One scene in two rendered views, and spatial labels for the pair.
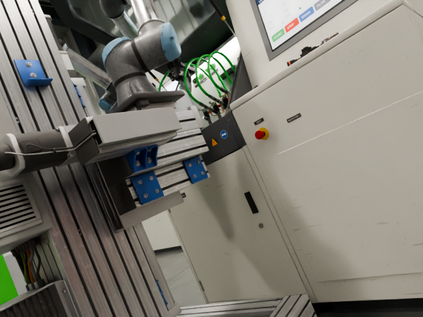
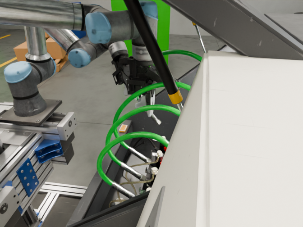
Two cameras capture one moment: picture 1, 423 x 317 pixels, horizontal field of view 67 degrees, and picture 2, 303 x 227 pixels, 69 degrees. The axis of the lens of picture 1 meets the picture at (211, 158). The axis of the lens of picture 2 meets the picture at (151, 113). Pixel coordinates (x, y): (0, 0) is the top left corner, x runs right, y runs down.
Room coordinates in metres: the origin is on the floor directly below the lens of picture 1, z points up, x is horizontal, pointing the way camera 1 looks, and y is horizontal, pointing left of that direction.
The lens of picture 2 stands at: (1.44, -0.61, 1.63)
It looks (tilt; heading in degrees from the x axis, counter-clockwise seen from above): 33 degrees down; 60
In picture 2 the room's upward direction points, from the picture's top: straight up
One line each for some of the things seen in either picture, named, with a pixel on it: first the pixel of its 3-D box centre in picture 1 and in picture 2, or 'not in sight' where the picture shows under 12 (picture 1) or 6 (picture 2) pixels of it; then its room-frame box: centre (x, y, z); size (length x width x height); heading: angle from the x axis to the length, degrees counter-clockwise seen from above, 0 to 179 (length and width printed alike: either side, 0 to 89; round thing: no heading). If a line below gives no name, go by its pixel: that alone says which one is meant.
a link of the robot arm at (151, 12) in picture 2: not in sight; (143, 23); (1.75, -0.03, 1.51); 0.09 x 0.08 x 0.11; 176
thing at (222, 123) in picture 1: (191, 155); (109, 172); (1.62, 0.09, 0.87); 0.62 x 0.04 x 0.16; 48
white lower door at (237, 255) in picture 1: (223, 234); not in sight; (1.61, 0.10, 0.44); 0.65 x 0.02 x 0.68; 48
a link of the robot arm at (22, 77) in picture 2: not in sight; (21, 78); (1.39, 0.54, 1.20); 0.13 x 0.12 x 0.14; 46
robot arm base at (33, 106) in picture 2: not in sight; (28, 100); (1.38, 0.54, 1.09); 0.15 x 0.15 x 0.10
